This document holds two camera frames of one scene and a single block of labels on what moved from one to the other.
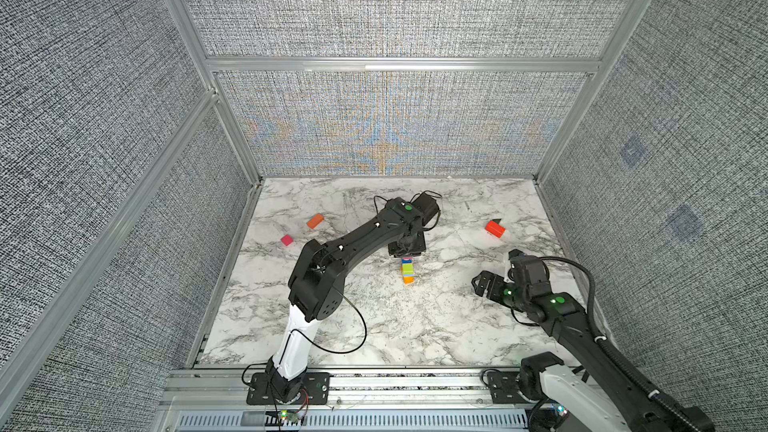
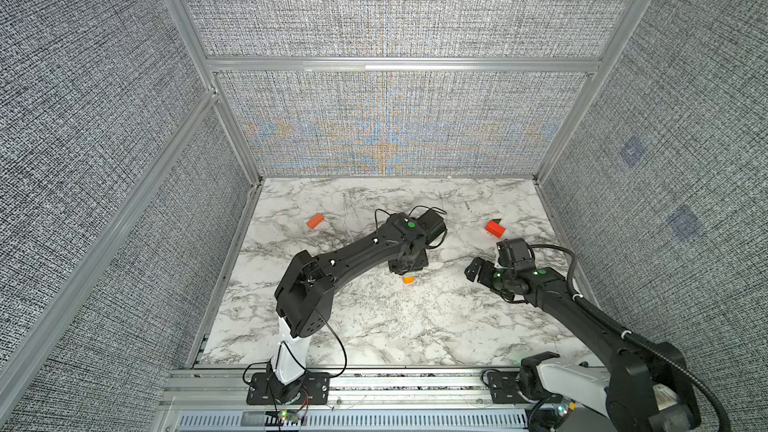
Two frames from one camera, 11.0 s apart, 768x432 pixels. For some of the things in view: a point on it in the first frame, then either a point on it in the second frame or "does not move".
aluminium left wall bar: [33, 345] does not move
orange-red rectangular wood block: [315, 220] does not move
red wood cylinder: [494, 228] does not move
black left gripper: [421, 247] -> [423, 262]
